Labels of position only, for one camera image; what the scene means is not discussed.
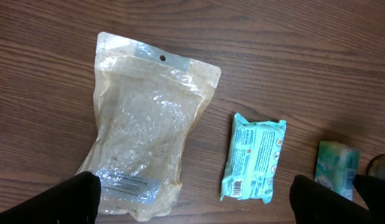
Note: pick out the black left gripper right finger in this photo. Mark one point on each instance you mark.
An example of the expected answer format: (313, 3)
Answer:
(313, 203)

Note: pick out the small teal packet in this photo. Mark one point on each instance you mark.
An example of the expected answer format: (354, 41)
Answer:
(336, 167)

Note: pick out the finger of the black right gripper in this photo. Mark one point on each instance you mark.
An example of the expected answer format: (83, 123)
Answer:
(372, 191)

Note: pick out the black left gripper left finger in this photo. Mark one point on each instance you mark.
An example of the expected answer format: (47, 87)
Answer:
(75, 200)

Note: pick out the teal tissue pack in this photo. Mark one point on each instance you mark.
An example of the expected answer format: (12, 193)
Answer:
(253, 156)

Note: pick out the white orange snack packet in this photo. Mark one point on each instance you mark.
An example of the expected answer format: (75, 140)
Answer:
(146, 101)

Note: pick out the green lid white jar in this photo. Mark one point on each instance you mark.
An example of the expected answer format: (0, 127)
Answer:
(376, 167)

